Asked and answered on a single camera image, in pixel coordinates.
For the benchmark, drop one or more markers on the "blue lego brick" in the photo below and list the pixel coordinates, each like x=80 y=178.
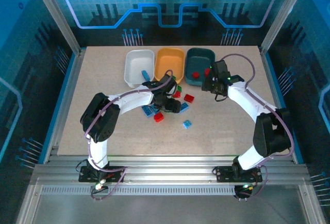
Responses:
x=155 y=109
x=184 y=108
x=147 y=111
x=145 y=74
x=187 y=124

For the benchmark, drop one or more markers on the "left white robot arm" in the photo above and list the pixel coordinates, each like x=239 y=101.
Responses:
x=129 y=104

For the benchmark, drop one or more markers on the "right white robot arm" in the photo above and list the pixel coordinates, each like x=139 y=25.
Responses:
x=245 y=100

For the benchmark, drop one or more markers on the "teal plastic container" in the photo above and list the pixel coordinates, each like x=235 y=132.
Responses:
x=197 y=61

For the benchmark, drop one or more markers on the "orange plastic container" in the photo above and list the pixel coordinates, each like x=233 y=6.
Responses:
x=168 y=61

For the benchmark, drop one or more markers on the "white plastic container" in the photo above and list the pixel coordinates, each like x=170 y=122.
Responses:
x=134 y=66

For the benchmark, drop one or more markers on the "grey metal base panel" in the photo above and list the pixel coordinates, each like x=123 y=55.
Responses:
x=167 y=211

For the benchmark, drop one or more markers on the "controller board with LEDs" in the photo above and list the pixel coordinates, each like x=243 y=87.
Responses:
x=243 y=190
x=99 y=186

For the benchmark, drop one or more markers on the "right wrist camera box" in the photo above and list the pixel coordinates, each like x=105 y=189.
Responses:
x=219 y=67

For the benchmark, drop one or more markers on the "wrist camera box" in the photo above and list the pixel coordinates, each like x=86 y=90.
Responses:
x=167 y=85
x=219 y=67

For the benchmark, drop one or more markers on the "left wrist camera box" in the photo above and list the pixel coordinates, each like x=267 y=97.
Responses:
x=167 y=85

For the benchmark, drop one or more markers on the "aluminium side rail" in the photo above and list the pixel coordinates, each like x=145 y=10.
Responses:
x=64 y=105
x=270 y=79

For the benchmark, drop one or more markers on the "aluminium mounting rail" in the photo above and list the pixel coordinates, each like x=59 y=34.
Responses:
x=167 y=172

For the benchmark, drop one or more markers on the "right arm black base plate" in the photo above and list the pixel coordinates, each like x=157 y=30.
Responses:
x=224 y=175

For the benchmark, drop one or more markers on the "aluminium frame post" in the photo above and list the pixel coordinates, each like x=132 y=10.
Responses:
x=56 y=17
x=281 y=15

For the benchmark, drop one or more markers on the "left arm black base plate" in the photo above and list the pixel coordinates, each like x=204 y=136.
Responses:
x=86 y=175

